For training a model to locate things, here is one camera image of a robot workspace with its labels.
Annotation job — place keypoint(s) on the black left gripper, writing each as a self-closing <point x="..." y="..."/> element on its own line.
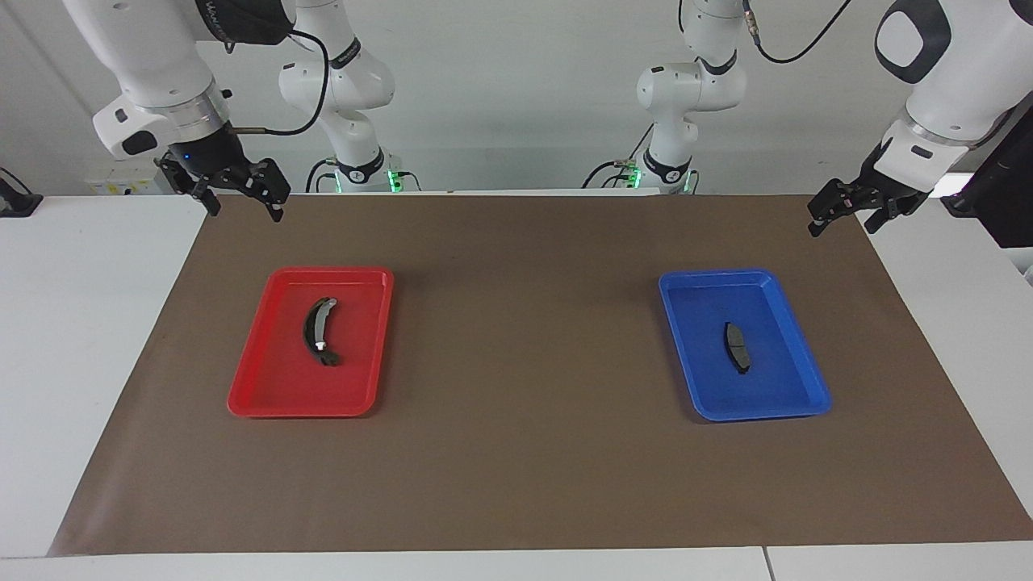
<point x="884" y="194"/>

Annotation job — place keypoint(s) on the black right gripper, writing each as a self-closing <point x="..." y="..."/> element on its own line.
<point x="211" y="157"/>

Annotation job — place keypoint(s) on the curved black brake pad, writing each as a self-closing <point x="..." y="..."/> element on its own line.
<point x="311" y="327"/>

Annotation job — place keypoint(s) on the small grey brake pad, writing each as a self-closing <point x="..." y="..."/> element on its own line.
<point x="736" y="349"/>

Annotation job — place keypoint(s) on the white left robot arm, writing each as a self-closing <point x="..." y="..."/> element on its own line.
<point x="952" y="81"/>

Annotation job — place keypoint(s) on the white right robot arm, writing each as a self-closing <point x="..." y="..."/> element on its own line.
<point x="161" y="64"/>

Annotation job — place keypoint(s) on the red plastic tray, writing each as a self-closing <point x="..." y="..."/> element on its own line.
<point x="274" y="379"/>

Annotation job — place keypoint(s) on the blue plastic tray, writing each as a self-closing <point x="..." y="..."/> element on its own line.
<point x="767" y="387"/>

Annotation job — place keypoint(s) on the black clamp device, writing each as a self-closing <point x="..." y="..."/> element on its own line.
<point x="16" y="202"/>

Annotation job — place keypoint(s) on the brown table mat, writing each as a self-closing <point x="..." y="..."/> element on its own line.
<point x="516" y="468"/>

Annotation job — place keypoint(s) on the white wall socket box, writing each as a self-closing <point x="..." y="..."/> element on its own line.
<point x="113" y="184"/>

